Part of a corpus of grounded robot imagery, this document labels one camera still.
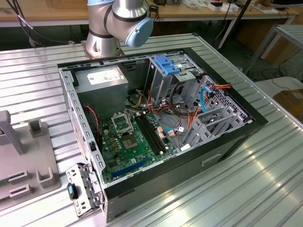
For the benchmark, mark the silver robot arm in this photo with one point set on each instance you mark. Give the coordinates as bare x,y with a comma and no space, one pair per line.
101,23

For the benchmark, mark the silver disk bay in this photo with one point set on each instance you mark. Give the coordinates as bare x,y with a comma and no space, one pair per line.
208,116

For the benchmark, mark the black RAM slot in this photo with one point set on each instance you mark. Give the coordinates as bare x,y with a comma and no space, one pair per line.
156,132
150,134

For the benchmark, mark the silver drive cage blue latch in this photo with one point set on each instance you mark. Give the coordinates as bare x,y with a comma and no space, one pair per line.
161,82

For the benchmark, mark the CPU socket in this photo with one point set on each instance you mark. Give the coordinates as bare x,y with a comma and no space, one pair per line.
129,143

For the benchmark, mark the silver power supply box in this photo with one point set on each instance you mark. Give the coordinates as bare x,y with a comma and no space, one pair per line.
101,94

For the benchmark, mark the green motherboard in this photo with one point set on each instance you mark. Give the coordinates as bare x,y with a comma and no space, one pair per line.
125,160

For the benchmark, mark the blue expansion slot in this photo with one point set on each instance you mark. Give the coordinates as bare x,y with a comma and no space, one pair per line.
130,168

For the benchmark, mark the black PC case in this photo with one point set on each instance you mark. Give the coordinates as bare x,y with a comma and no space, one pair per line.
165,179

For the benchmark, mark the grey parts rack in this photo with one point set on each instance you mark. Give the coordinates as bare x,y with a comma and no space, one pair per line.
35,153

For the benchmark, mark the white box black insert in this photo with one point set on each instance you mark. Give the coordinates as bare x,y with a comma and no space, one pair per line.
216,9

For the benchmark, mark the white flat box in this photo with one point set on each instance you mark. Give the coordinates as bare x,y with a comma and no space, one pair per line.
230,9

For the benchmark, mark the wooden desk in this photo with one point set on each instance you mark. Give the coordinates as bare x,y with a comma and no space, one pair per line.
59,11

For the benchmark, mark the brown cardboard box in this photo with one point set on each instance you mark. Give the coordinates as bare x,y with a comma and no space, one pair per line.
291,101

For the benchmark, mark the green circuit board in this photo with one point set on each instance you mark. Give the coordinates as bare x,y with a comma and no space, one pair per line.
4,183

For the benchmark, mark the silver hinged slot bracket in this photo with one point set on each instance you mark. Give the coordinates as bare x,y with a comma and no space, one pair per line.
78,175

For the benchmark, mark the black blue bracket latch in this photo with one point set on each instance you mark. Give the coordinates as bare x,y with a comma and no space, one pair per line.
72,191

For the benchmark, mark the silver metal frame table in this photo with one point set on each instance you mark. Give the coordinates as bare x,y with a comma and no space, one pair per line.
292,33

